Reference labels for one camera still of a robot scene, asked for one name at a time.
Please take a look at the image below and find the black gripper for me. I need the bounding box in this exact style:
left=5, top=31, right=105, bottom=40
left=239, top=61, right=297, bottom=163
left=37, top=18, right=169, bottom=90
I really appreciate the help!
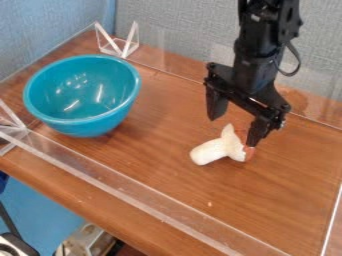
left=203, top=58, right=291, bottom=147

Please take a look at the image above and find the toy mushroom brown cap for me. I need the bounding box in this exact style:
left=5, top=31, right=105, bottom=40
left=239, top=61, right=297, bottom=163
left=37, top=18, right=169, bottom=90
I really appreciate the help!
left=189, top=123, right=255, bottom=165

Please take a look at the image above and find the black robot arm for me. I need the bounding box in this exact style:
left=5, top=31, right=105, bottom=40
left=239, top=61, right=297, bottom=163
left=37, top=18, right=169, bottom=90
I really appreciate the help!
left=203, top=0, right=303, bottom=147

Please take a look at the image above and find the blue bowl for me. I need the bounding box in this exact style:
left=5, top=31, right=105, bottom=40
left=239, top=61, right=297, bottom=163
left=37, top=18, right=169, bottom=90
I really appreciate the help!
left=22, top=54, right=141, bottom=138

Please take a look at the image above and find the clear acrylic back barrier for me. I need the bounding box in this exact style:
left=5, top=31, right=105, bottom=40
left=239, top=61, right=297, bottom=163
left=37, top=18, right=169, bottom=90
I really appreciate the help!
left=93, top=21, right=342, bottom=131

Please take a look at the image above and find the clear acrylic barrier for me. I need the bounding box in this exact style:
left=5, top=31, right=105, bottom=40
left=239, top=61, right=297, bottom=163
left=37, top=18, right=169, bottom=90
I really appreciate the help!
left=0, top=127, right=291, bottom=256
left=93, top=21, right=342, bottom=131

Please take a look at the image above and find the clear acrylic front barrier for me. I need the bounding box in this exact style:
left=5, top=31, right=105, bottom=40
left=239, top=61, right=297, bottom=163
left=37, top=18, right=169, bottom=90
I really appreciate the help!
left=0, top=127, right=291, bottom=256

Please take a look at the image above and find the black chair part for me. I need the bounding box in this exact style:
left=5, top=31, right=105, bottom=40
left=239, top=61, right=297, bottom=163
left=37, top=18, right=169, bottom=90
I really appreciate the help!
left=0, top=201, right=40, bottom=256

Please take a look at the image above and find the clear acrylic corner bracket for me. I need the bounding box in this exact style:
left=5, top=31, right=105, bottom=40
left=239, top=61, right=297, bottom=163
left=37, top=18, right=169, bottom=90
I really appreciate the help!
left=93, top=21, right=140, bottom=59

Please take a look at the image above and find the grey metal bracket below table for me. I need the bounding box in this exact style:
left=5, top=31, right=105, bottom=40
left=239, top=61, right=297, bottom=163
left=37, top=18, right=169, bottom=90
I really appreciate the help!
left=53, top=223, right=117, bottom=256

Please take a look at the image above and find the clear acrylic left bracket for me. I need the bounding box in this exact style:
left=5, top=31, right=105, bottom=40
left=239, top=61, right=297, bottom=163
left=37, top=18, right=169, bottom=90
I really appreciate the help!
left=0, top=99, right=29, bottom=157

